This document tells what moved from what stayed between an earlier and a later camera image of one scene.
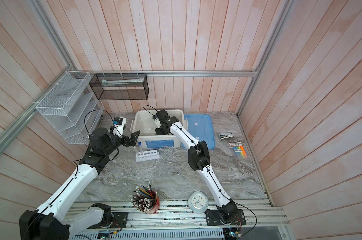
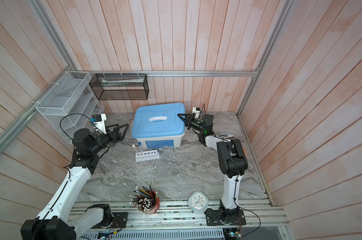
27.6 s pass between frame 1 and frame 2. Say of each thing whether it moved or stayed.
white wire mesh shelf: stayed
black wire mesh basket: stayed
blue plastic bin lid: moved
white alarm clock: stayed
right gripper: moved
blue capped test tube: stayed
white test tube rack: stayed
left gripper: moved
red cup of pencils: stayed
